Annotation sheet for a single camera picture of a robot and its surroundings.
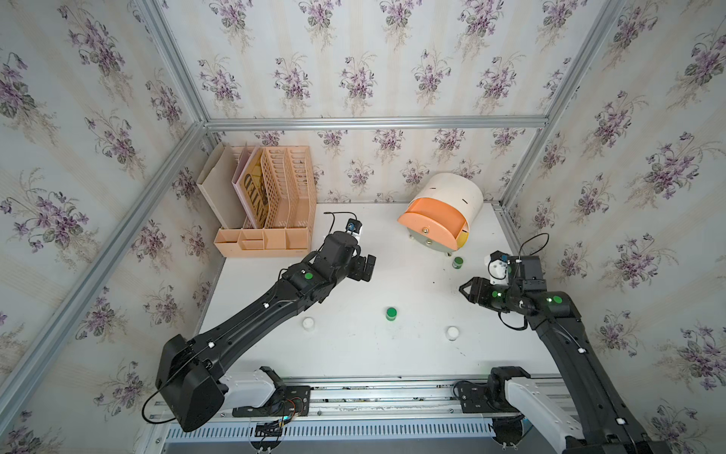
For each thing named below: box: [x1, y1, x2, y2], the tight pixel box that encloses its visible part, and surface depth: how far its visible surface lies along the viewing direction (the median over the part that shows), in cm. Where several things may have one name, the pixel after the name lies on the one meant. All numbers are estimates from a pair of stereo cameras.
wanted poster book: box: [231, 146, 269, 229], surface depth 97 cm
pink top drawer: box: [397, 197, 468, 251], surface depth 89 cm
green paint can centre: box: [385, 307, 398, 322], surface depth 88 cm
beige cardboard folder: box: [195, 141, 246, 230], surface depth 92 cm
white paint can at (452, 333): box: [444, 325, 460, 343], surface depth 85 cm
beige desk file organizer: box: [212, 145, 318, 259], surface depth 105 cm
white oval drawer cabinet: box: [397, 172, 484, 257], surface depth 92 cm
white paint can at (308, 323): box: [301, 316, 315, 332], surface depth 86 cm
